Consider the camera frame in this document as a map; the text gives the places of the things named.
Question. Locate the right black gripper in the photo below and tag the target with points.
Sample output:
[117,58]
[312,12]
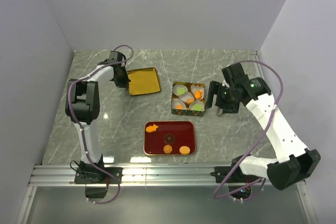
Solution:
[215,88]

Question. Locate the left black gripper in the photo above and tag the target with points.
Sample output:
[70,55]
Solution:
[124,83]

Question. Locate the gold tin lid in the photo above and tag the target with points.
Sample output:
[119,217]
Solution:
[143,81]

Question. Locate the orange fish cookie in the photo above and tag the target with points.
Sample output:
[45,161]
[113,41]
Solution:
[198,94]
[151,128]

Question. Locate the green round cookie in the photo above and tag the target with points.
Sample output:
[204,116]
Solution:
[180,91]
[197,107]

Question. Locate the swirl cookie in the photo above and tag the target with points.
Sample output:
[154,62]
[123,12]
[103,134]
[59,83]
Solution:
[190,100]
[167,149]

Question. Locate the round orange cookie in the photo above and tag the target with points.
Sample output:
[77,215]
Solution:
[178,107]
[184,150]

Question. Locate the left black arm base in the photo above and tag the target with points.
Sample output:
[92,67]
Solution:
[96,182]

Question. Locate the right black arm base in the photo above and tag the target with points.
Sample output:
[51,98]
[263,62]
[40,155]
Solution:
[239,185]

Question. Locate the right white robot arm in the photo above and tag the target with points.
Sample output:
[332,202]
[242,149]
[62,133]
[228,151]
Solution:
[294,161]

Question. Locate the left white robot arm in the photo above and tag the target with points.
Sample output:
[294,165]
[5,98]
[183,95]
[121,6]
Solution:
[83,107]

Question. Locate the white paper cup liner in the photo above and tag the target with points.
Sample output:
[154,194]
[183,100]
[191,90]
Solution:
[186,96]
[176,86]
[196,101]
[195,88]
[177,101]

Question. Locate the green cookie tin box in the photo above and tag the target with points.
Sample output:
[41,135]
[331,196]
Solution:
[188,111]

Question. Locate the red lacquer tray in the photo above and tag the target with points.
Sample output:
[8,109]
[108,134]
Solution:
[174,133]

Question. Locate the aluminium front rail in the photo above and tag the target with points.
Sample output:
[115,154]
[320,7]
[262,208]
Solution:
[142,174]

